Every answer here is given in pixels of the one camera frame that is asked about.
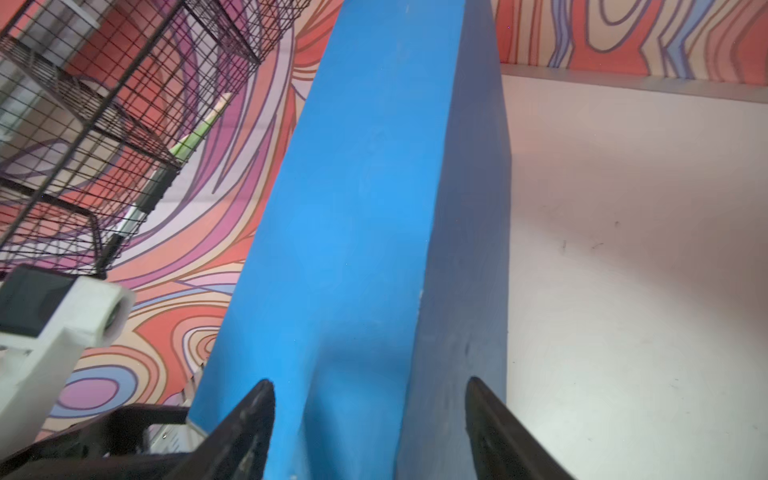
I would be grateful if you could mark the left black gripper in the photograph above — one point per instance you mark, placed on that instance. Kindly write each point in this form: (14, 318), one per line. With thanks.
(113, 445)

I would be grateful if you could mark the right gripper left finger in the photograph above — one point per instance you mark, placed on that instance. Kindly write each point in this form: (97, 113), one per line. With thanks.
(238, 447)

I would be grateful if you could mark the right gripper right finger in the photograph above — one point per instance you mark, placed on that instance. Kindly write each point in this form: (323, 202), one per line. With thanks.
(502, 448)

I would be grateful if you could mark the blue shoebox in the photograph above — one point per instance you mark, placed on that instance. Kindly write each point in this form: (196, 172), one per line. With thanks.
(377, 282)

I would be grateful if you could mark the marker in left basket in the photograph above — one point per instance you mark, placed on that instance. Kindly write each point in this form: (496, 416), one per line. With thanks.
(159, 182)

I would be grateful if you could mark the black wire basket left wall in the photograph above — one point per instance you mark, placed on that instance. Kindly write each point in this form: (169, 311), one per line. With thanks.
(94, 94)

